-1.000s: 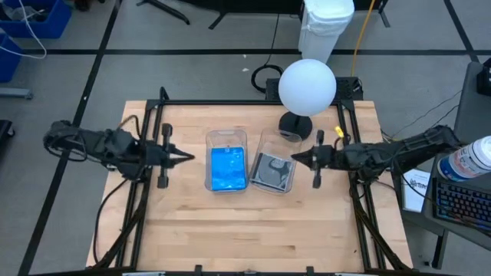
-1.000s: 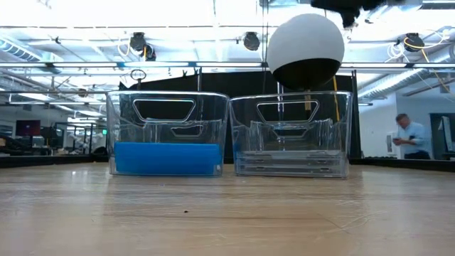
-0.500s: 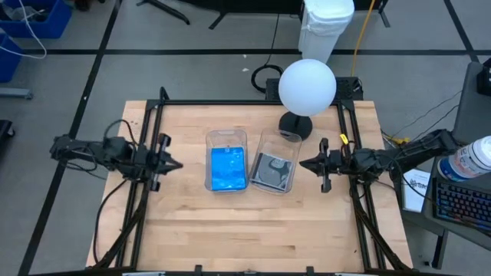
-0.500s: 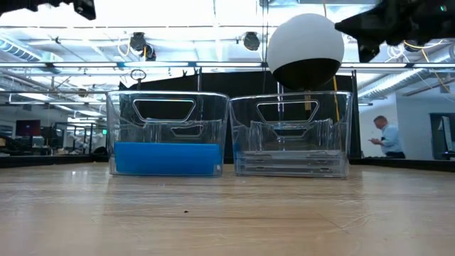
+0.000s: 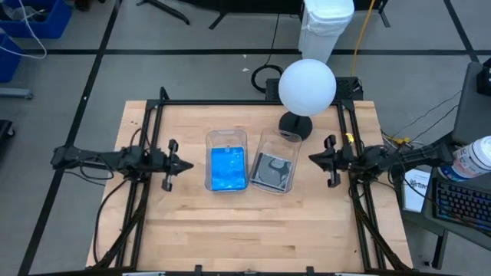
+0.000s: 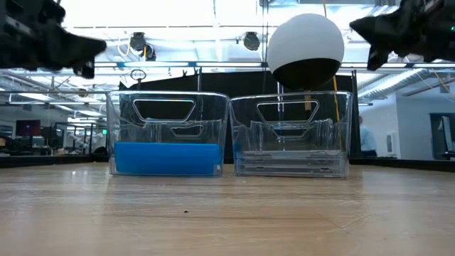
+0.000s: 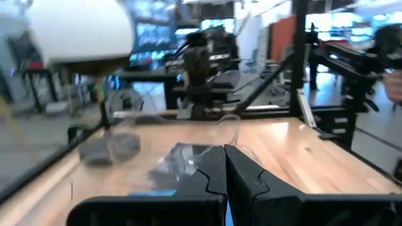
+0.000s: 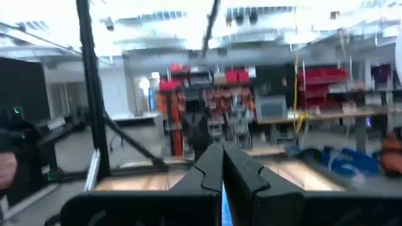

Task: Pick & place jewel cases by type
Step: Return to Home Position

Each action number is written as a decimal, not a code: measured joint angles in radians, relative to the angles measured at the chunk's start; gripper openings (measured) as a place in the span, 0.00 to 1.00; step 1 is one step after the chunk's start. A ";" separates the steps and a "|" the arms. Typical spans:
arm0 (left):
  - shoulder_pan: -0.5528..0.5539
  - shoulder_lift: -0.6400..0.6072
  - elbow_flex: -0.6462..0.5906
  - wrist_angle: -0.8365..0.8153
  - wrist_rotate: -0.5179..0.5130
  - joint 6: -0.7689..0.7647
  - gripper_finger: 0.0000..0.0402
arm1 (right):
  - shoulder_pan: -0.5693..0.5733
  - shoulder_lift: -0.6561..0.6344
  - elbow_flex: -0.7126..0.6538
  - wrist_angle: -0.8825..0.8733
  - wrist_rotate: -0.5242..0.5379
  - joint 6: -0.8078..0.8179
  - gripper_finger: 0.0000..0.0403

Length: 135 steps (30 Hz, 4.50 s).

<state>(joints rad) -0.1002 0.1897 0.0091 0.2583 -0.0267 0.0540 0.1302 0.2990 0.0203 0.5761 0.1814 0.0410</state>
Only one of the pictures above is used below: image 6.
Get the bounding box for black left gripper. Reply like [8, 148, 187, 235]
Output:
[0, 0, 107, 80]

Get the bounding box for white globe table lamp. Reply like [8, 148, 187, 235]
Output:
[266, 13, 346, 112]

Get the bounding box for white wall box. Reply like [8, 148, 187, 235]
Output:
[385, 131, 402, 156]

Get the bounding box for black partition screen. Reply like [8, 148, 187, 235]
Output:
[118, 70, 357, 164]

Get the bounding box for computer monitor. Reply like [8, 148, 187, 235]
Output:
[14, 119, 42, 137]

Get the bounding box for person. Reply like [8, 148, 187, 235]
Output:
[357, 114, 379, 159]

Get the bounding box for black round ceiling fixture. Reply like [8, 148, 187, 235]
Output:
[242, 31, 262, 52]
[128, 31, 158, 62]

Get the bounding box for metal ring hook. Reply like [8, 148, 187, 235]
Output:
[129, 68, 148, 90]

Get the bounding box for clear plastic bin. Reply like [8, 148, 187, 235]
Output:
[105, 90, 230, 178]
[228, 90, 354, 179]

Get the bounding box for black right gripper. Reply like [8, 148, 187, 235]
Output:
[350, 0, 455, 71]

